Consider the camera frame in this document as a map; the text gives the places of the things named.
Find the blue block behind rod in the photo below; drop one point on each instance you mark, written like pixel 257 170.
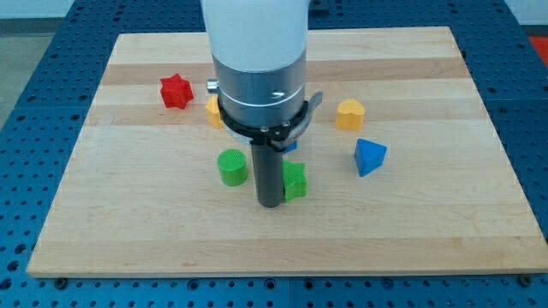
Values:
pixel 291 147

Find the yellow heart block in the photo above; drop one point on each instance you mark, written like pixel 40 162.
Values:
pixel 350 115

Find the red star block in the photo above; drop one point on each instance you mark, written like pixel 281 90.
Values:
pixel 176 92

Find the green cylinder block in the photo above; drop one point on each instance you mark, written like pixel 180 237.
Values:
pixel 232 167

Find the light wooden board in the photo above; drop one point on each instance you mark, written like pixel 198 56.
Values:
pixel 141 195

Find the blue triangular block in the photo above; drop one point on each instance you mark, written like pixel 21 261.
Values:
pixel 368 156

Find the green star block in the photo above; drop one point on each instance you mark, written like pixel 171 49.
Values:
pixel 294 180

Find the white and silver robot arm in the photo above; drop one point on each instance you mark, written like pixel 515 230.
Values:
pixel 259 51

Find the black clamp with lever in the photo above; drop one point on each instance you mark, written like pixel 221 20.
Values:
pixel 280 137

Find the yellow block behind arm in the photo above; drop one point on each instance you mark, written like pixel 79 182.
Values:
pixel 213 112

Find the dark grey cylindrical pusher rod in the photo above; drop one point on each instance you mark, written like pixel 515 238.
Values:
pixel 268 175

